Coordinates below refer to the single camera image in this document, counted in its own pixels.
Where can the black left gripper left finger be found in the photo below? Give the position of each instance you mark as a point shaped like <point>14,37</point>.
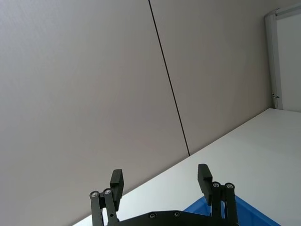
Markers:
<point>116,188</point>

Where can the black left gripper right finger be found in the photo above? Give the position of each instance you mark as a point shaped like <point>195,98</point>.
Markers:
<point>205,186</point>

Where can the blue plastic bin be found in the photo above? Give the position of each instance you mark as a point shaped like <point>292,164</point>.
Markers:
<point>251,212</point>

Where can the white panel with grey frame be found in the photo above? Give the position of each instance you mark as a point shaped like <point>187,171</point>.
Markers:
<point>290,58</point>

